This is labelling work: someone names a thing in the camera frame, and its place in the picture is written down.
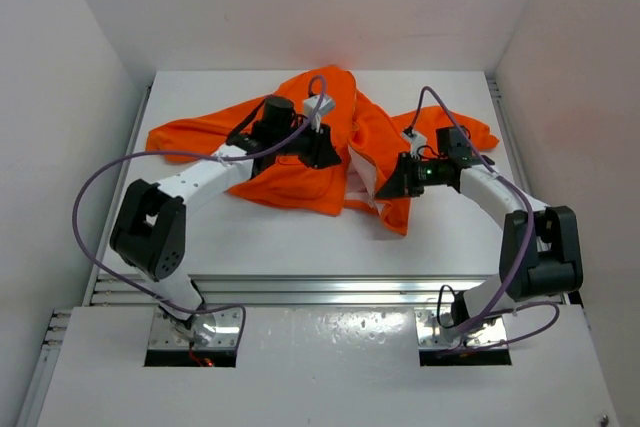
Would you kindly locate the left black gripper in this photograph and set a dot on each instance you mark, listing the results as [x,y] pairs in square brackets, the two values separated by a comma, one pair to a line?
[321,153]

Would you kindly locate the white front cover panel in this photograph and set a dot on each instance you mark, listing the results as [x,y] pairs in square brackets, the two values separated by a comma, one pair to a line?
[322,367]

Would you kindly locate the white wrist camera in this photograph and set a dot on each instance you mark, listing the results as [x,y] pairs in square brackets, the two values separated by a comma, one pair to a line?
[315,108]
[417,141]

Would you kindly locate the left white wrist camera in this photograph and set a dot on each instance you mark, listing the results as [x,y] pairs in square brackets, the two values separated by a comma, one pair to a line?
[315,108]

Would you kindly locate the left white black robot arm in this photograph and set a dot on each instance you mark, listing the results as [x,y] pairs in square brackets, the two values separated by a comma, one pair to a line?
[149,233]

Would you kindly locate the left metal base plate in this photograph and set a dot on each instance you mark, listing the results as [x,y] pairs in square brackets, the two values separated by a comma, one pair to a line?
[218,331]

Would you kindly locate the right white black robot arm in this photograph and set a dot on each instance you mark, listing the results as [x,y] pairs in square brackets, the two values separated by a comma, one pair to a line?
[540,251]

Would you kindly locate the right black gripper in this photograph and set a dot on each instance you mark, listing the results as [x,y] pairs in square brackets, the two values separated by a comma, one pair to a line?
[401,183]

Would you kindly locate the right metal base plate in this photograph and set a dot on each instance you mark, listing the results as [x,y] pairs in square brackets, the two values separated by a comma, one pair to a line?
[431,336]

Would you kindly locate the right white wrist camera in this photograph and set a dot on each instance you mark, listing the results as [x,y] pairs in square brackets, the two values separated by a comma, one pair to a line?
[417,141]

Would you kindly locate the orange zip jacket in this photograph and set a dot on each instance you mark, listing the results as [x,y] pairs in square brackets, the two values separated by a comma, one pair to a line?
[366,137]

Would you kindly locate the aluminium extrusion rail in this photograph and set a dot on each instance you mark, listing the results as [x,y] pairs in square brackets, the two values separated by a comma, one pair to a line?
[327,290]

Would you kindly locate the metal base plate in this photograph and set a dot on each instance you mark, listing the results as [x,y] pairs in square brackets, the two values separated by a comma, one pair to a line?
[431,336]
[218,331]

